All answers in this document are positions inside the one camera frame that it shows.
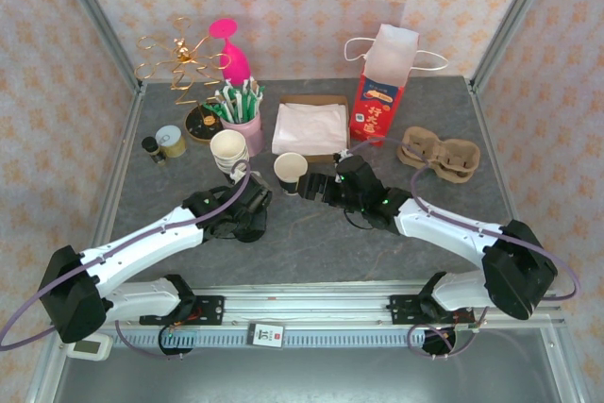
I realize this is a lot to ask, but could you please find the paper cup with black sleeve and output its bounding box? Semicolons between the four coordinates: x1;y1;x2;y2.
274;151;309;197

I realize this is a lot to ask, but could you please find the white paper napkin stack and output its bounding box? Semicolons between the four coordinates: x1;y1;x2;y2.
272;101;348;157

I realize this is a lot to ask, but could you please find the red paper takeout bag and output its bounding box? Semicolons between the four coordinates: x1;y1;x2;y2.
343;23;450;147

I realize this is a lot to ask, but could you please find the brown pulp cup carrier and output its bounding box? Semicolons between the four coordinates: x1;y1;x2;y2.
399;126;481;183

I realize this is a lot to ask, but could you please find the brown cardboard napkin tray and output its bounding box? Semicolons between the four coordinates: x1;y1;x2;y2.
272;94;351;164

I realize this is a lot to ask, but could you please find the stack of white paper cups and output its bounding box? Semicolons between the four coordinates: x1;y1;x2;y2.
210;130;251;174

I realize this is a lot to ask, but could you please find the pink straw holder cup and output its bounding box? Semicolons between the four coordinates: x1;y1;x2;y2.
220;112;264;158

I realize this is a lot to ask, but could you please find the gold tin can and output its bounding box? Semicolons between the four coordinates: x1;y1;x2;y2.
154;125;188;158

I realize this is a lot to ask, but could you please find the small dark bottle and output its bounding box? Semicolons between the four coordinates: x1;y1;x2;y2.
142;136;167;167

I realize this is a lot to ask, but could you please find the pink plastic wine glass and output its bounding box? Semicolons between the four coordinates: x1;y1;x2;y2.
209;18;251;86

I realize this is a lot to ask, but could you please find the black white number card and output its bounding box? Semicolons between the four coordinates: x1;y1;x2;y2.
247;322;287;350

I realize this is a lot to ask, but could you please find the white digital thermometer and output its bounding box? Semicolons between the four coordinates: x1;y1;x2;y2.
65;334;114;362

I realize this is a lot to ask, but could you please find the gold wire cup rack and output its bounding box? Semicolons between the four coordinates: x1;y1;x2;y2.
134;17;232;143

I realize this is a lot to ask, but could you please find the aluminium table side rail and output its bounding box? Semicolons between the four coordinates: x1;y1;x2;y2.
84;84;148;292
469;81;539;289

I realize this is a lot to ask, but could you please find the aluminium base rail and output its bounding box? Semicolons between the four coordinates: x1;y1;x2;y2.
50;279;566;328

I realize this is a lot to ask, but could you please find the grey slotted cable duct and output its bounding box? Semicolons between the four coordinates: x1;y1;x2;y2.
115;329;428;348

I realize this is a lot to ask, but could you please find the aluminium frame post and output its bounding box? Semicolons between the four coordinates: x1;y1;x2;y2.
49;0;145;95
469;0;562;92

